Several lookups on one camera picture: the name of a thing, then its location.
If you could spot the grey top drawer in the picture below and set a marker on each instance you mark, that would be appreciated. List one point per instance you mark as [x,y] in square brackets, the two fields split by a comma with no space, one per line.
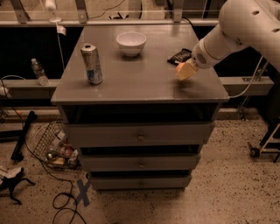
[114,135]

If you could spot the clear plastic water bottle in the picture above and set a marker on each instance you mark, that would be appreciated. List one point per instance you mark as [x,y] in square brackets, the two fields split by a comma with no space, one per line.
[39,72]

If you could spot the wire basket with clutter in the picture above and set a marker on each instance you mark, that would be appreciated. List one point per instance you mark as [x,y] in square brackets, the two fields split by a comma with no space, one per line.
[54,150]

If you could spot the black white floor rag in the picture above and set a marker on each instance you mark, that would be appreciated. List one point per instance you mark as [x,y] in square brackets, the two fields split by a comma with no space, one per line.
[9,179]

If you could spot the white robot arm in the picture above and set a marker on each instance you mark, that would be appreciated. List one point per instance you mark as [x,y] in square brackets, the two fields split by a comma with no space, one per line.
[241,23]

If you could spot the grey drawer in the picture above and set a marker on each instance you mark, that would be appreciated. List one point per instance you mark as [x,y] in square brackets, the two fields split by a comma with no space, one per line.
[114,135]
[138,163]
[140,183]

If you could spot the grey drawer cabinet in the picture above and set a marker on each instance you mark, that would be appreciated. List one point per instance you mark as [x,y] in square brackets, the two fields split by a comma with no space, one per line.
[138,90]

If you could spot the grey bottom drawer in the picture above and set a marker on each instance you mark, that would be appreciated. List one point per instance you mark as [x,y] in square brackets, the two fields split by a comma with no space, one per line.
[140,183]

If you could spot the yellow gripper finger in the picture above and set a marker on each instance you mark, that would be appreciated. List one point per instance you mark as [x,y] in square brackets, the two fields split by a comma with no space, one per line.
[186,70]

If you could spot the black snack bar wrapper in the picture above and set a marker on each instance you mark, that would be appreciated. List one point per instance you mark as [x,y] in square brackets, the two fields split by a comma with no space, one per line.
[180,57]

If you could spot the silver blue redbull can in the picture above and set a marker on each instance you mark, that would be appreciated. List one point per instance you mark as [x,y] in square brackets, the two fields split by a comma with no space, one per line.
[91,59]

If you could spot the grey middle drawer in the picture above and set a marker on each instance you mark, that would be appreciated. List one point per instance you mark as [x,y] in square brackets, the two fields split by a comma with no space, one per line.
[138,163]

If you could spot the wheeled cart frame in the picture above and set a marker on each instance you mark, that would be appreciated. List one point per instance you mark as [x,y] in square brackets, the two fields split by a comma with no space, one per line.
[267,146]

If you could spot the blue tape cross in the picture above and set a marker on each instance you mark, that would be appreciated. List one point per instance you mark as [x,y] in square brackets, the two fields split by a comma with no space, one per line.
[83,194]

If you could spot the black stand leg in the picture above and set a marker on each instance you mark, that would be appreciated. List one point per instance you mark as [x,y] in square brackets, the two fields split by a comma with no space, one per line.
[17,154]

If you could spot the white ceramic bowl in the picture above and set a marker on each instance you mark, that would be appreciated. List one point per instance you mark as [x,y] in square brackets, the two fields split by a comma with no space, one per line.
[131,43]

